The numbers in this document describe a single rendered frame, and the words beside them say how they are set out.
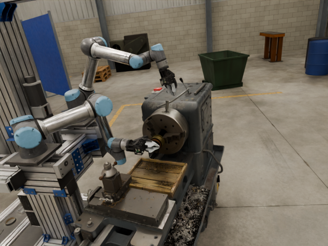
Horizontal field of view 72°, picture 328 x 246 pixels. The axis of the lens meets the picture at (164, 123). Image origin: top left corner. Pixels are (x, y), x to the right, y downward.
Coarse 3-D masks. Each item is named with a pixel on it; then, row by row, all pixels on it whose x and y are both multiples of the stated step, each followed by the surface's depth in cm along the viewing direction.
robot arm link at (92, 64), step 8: (96, 40) 156; (104, 40) 165; (88, 56) 164; (88, 64) 168; (96, 64) 169; (88, 72) 171; (88, 80) 174; (80, 88) 178; (88, 88) 178; (88, 96) 181
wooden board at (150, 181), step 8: (144, 160) 164; (152, 160) 161; (160, 160) 160; (136, 168) 157; (152, 168) 155; (160, 168) 154; (168, 168) 153; (176, 168) 152; (184, 168) 148; (136, 176) 149; (144, 176) 148; (152, 176) 147; (160, 176) 146; (168, 176) 145; (176, 176) 144; (136, 184) 138; (144, 184) 140; (152, 184) 139; (160, 184) 138; (168, 184) 138; (176, 184) 134; (160, 192) 131; (168, 192) 129
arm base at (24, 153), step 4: (40, 144) 133; (44, 144) 136; (20, 148) 129; (24, 148) 128; (32, 148) 130; (36, 148) 130; (40, 148) 132; (44, 148) 135; (20, 152) 130; (24, 152) 129; (28, 152) 129; (32, 152) 130; (36, 152) 130; (40, 152) 132; (20, 156) 131; (24, 156) 129; (28, 156) 129; (32, 156) 130; (36, 156) 131
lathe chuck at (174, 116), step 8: (160, 112) 153; (160, 120) 152; (168, 120) 150; (176, 120) 149; (144, 128) 160; (168, 128) 152; (176, 128) 150; (184, 128) 152; (184, 136) 153; (168, 144) 158; (176, 144) 156; (160, 152) 164; (168, 152) 161
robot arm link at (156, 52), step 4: (156, 44) 146; (160, 44) 147; (152, 48) 147; (156, 48) 146; (160, 48) 147; (152, 52) 149; (156, 52) 147; (160, 52) 147; (152, 56) 149; (156, 56) 148; (160, 56) 148; (164, 56) 150; (156, 60) 150; (160, 60) 149
